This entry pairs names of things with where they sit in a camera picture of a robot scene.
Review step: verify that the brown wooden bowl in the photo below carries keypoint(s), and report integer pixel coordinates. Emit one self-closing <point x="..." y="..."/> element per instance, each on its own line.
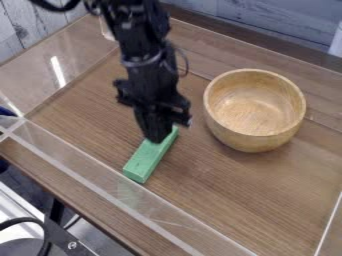
<point x="254" y="109"/>

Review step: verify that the black table leg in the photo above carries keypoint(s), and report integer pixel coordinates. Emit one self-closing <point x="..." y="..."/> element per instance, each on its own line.
<point x="56" y="211"/>

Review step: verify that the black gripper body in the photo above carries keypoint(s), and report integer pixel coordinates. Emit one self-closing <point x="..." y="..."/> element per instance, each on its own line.
<point x="151" y="86"/>

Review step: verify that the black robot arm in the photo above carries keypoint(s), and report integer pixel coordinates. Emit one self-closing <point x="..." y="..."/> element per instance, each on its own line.
<point x="139" y="25"/>

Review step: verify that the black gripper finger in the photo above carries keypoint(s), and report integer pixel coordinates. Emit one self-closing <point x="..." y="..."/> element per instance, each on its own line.
<point x="142" y="116"/>
<point x="160" y="127"/>

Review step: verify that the green rectangular block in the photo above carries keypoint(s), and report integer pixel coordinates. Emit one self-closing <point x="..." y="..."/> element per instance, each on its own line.
<point x="147" y="156"/>

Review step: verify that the black metal bracket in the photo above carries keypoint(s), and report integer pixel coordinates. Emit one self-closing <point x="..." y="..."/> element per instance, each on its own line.
<point x="57" y="238"/>

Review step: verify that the clear acrylic enclosure wall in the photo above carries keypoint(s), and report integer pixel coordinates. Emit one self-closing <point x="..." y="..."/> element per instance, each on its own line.
<point x="214" y="202"/>

